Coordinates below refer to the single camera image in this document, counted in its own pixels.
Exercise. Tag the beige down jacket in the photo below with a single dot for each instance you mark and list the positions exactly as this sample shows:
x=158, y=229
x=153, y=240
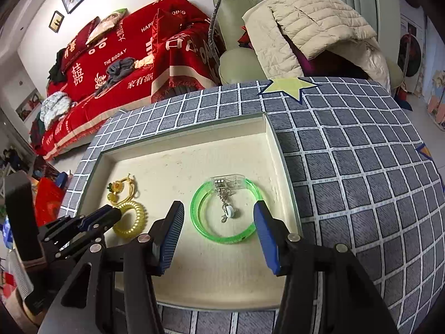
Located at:
x=313, y=17

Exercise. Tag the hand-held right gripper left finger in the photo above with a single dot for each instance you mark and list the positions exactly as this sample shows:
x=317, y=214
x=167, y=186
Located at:
x=172, y=236

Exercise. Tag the red bag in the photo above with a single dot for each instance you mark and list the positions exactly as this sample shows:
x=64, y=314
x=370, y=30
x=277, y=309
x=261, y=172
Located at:
x=48, y=201

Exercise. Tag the pale green armchair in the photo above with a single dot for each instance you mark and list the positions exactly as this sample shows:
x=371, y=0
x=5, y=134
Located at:
x=236, y=66

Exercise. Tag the cream shallow tray box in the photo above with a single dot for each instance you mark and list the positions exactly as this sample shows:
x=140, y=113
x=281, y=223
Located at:
x=208, y=153

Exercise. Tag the grey crumpled cloth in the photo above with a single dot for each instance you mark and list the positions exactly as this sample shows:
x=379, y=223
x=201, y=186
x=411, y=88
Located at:
x=120, y=68

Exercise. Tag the yellow flower hair ornament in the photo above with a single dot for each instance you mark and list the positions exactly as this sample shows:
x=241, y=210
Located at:
x=118, y=186

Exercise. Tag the unframed wall picture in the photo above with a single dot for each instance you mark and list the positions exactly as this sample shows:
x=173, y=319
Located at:
x=29, y=106

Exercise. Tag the red embroidered cushion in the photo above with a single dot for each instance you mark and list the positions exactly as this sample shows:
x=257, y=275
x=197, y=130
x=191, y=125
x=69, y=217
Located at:
x=78, y=45

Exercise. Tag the colourful cartoon board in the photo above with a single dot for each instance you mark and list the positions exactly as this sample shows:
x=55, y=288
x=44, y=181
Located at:
x=436, y=97

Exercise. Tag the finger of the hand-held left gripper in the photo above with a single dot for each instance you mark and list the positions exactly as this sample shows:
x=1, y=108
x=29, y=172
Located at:
x=100, y=217
x=76, y=251

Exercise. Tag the white knit cloth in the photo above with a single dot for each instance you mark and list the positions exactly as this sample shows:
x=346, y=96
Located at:
x=55, y=106

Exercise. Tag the grey checked table cloth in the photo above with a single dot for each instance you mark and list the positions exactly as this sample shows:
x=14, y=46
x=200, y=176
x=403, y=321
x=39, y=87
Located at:
x=347, y=181

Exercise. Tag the blue small object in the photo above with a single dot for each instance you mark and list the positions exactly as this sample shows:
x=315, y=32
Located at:
x=62, y=179

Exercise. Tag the red satin cushion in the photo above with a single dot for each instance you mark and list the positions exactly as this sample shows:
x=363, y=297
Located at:
x=163, y=31

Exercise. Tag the dark plaid cloth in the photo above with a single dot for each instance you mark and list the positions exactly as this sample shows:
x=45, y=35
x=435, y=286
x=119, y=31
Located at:
x=36, y=134

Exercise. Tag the small framed picture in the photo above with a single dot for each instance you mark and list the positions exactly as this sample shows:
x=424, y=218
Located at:
x=56, y=21

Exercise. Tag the black clothes pile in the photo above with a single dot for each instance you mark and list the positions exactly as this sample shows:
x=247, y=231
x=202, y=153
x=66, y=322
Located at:
x=55, y=71

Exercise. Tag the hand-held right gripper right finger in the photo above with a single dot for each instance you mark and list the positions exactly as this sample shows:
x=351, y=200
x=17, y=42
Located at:
x=266, y=240

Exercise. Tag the green translucent bangle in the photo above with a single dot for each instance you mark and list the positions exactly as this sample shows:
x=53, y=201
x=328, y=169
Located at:
x=196, y=215

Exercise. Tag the portrait print pillow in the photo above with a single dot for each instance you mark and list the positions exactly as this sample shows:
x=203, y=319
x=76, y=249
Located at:
x=107, y=24

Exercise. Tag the purple garment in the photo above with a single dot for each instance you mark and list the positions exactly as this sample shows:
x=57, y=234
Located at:
x=306, y=64

